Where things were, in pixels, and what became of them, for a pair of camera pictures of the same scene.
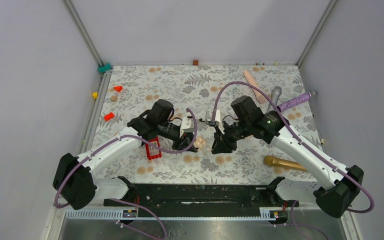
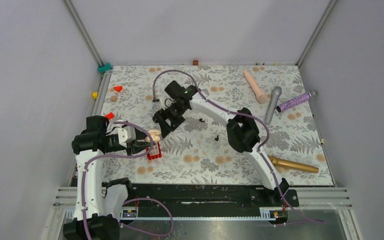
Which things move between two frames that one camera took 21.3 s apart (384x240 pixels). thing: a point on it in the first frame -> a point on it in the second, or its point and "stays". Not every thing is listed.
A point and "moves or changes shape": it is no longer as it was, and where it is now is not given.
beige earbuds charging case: [200, 142] moves or changes shape
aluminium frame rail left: [75, 16] stays
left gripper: [186, 136] -> [138, 144]
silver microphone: [275, 94] stays
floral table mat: [198, 91] stays
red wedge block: [118, 88] stays
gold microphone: [274, 161] stays
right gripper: [221, 146] -> [163, 115]
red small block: [109, 116] stays
